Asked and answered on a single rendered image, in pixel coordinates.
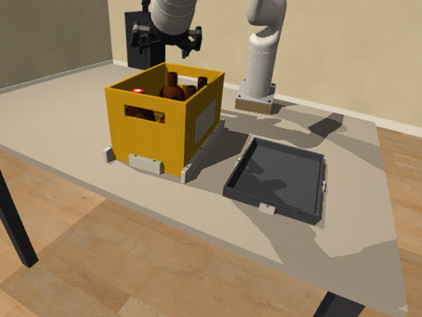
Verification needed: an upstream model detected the yellow plastic crate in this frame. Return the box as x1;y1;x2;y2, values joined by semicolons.
105;63;224;177

